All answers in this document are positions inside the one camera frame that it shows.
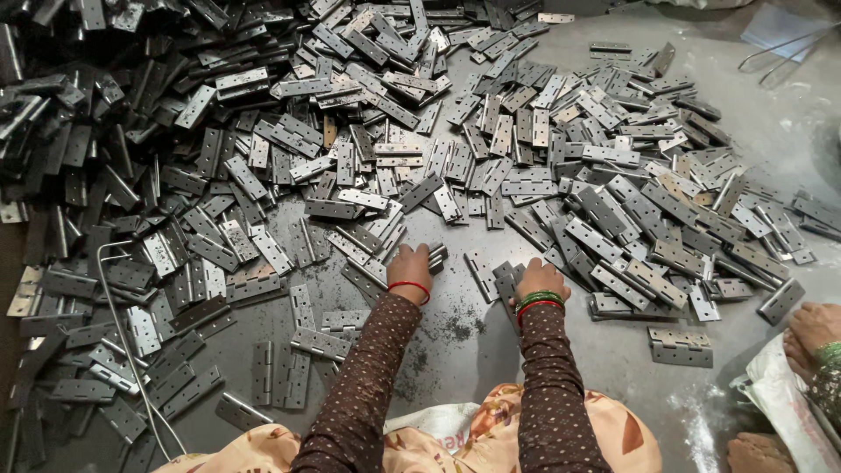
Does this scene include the person's right hand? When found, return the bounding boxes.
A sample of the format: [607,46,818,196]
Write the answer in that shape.
[509,258,572,308]

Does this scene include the person's left hand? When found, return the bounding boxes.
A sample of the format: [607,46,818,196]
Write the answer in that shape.
[386,243,436,304]

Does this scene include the grey door hinge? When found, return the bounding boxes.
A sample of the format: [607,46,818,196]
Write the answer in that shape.
[493,261,528,318]

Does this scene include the green and red wrist bangles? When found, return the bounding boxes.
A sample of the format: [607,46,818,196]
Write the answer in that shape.
[514,289,567,328]

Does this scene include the red wrist bangle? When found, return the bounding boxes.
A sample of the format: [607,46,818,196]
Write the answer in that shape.
[387,280,432,307]

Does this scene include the heap of steel hinges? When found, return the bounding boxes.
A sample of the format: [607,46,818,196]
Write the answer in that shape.
[0,0,841,473]

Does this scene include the white printed sack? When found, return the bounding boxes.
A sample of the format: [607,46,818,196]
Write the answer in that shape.
[383,401,485,455]

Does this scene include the person's peach floral garment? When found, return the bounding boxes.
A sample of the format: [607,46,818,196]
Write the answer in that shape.
[151,383,664,473]

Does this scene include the white woven sack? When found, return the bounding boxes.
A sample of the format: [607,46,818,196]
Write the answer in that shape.
[731,334,841,473]

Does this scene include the clear plastic sheet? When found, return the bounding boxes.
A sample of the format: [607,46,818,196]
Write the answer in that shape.
[740,3,837,64]

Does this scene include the long bent grey wire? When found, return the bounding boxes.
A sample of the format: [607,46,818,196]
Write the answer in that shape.
[96,240,189,462]

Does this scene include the thin metal wire loops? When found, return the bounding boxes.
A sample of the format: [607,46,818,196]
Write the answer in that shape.
[737,23,841,88]

